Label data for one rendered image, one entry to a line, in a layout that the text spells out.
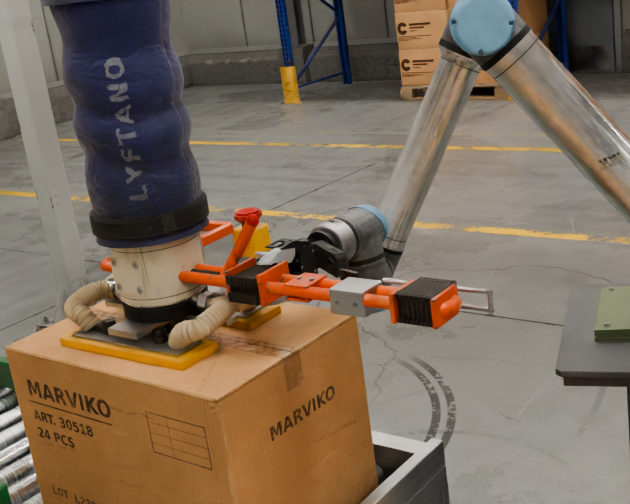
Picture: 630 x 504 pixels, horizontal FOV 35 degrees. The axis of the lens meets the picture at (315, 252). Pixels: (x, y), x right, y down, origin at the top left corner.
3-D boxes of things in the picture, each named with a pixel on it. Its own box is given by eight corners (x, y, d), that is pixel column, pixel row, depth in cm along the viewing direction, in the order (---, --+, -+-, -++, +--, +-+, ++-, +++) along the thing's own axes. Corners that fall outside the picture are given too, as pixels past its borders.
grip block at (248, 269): (225, 303, 179) (220, 272, 177) (259, 284, 186) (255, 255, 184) (261, 308, 174) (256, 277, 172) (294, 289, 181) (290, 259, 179)
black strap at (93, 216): (68, 236, 189) (63, 216, 188) (154, 202, 206) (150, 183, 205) (151, 245, 176) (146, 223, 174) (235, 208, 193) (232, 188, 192)
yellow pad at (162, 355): (60, 346, 197) (55, 323, 195) (98, 328, 204) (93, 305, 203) (183, 372, 177) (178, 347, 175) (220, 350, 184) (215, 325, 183)
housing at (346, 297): (329, 314, 166) (326, 289, 165) (352, 300, 171) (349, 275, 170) (364, 319, 162) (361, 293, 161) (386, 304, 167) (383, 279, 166)
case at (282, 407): (45, 517, 213) (3, 346, 201) (177, 433, 242) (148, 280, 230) (253, 602, 176) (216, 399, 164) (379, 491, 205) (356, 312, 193)
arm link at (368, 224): (395, 245, 204) (386, 199, 202) (362, 265, 195) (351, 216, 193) (359, 247, 210) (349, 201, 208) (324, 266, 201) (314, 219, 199)
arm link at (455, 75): (464, -20, 205) (344, 268, 225) (464, -20, 193) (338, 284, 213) (516, 1, 204) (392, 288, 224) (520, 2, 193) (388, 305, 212)
